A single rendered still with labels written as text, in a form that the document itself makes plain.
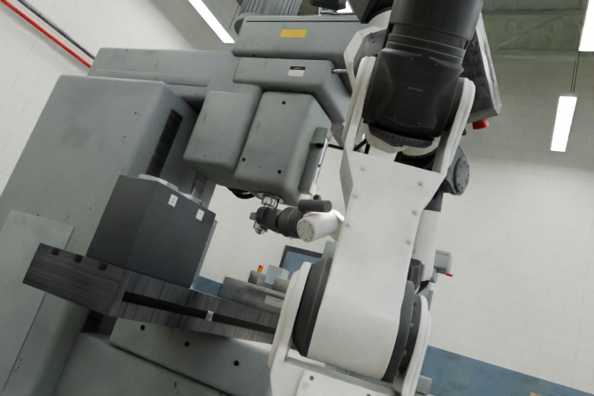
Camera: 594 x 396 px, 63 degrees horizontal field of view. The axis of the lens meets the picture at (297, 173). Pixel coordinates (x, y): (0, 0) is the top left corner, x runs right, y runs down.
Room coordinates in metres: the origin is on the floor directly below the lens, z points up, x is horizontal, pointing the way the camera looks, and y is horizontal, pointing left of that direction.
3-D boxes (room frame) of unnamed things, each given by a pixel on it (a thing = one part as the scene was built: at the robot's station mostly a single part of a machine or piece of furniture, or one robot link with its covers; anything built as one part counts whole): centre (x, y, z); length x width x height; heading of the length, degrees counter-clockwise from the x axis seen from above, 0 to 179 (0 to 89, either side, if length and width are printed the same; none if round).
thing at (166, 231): (1.12, 0.26, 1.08); 0.22 x 0.12 x 0.20; 149
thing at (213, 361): (1.46, 0.05, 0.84); 0.50 x 0.35 x 0.12; 62
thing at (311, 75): (1.48, 0.09, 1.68); 0.34 x 0.24 x 0.10; 62
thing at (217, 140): (1.55, 0.23, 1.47); 0.24 x 0.19 x 0.26; 152
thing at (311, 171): (1.40, -0.04, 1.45); 0.04 x 0.04 x 0.21; 62
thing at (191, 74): (1.69, 0.50, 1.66); 0.80 x 0.23 x 0.20; 62
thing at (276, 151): (1.46, 0.06, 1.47); 0.21 x 0.19 x 0.32; 152
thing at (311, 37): (1.46, 0.07, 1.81); 0.47 x 0.26 x 0.16; 62
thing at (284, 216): (1.39, -0.01, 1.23); 0.13 x 0.12 x 0.10; 133
